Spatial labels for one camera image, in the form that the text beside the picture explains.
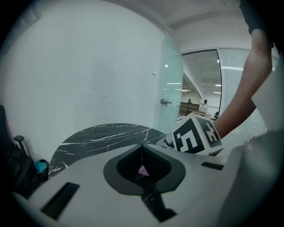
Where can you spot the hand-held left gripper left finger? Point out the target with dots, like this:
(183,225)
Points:
(88,188)

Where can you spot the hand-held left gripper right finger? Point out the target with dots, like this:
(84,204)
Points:
(195,175)

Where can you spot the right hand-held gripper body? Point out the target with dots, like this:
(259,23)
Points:
(190,135)

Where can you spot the purple cloth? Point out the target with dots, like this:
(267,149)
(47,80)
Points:
(143,171)

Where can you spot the person's right forearm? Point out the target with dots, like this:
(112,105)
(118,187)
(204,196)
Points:
(244,88)

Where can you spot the teal rounded object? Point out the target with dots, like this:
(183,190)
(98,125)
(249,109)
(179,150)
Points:
(41,166)

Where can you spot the frosted glass door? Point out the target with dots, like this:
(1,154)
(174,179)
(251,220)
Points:
(170,84)

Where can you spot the glass partition with blinds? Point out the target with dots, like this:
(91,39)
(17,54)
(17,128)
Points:
(230,88)

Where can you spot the black mesh office chair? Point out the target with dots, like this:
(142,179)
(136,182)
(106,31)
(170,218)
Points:
(20,164)

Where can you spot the person's black shirt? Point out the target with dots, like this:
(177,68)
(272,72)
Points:
(255,17)

